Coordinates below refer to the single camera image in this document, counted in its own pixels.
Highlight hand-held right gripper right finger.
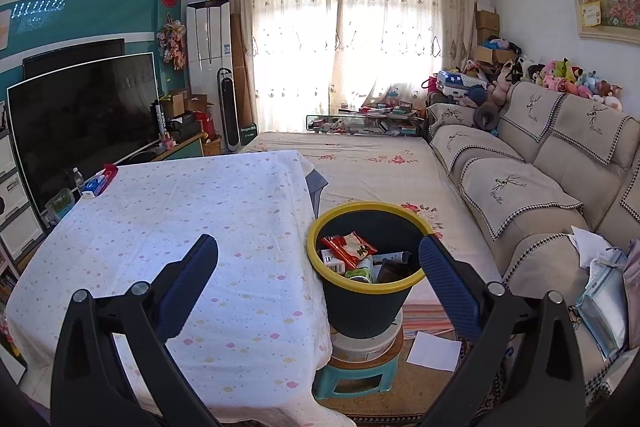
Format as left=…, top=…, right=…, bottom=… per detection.
left=419, top=236, right=588, bottom=427

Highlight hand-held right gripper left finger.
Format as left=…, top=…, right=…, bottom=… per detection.
left=50, top=234, right=221, bottom=427

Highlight brown wrapper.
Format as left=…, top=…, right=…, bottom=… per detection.
left=375, top=260, right=420, bottom=284

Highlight white tube with blue cap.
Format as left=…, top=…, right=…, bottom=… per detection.
left=372, top=251, right=414, bottom=266

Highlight yellow-rimmed dark trash bin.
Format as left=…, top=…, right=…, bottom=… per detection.
left=306, top=201, right=439, bottom=341

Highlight green can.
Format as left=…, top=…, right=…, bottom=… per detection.
left=344, top=257, right=376, bottom=284

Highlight red wrapper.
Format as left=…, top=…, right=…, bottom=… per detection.
left=320, top=231, right=379, bottom=271

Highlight white rectangular carton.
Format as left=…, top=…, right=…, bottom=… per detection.
left=320, top=249, right=352, bottom=278

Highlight white dotted tablecloth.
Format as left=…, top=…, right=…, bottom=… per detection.
left=5, top=150, right=347, bottom=427

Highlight white paper sheet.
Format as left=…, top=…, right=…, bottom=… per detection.
left=405, top=331, right=464, bottom=374

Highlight white bucket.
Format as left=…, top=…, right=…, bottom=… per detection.
left=329, top=311, right=405, bottom=364

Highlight floral sheet mattress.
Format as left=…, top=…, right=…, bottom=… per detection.
left=239, top=131, right=504, bottom=309

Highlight beige sofa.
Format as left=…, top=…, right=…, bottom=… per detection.
left=424, top=78, right=640, bottom=410

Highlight blue and red tissue pack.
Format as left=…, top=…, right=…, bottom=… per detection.
left=81, top=164, right=120, bottom=198

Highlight teal television stand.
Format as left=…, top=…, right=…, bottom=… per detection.
left=150, top=131, right=207, bottom=164

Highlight teal plastic stool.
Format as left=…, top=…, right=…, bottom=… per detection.
left=312, top=336, right=402, bottom=404

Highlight pile of papers and folders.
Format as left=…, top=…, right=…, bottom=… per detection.
left=569, top=226, right=640, bottom=360

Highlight grey cloth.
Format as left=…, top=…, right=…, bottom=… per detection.
left=304, top=168, right=329, bottom=214

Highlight black tall box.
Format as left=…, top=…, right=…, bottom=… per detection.
left=151, top=99, right=166, bottom=136

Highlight grey neck pillow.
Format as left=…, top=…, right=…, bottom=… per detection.
left=471, top=103, right=502, bottom=134

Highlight cardboard boxes beside television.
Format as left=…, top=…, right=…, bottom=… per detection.
left=159, top=88, right=217, bottom=144

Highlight black and white tower fan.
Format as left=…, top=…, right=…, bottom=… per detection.
left=216, top=67, right=236, bottom=154

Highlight white drawer cabinet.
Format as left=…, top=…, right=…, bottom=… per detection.
left=0, top=127, right=47, bottom=264

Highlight glass coffee table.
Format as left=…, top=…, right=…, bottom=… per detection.
left=304, top=108, right=427, bottom=138

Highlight large curved television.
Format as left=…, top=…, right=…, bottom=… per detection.
left=6, top=52, right=162, bottom=214

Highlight blue star-print case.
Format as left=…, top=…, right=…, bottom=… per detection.
left=436, top=68, right=489, bottom=101

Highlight white standing air conditioner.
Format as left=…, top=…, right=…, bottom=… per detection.
left=185, top=0, right=234, bottom=144

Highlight pile of plush toys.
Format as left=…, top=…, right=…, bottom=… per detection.
left=519, top=56, right=624, bottom=114

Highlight stack of cardboard boxes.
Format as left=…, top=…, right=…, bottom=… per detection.
left=471, top=9, right=519, bottom=66

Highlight black flat television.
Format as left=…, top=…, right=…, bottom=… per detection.
left=22, top=38, right=126, bottom=81

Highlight sheer cream curtains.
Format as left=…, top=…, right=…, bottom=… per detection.
left=226, top=0, right=479, bottom=136

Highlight artificial flower wall decoration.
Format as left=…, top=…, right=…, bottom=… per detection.
left=156, top=19, right=187, bottom=71

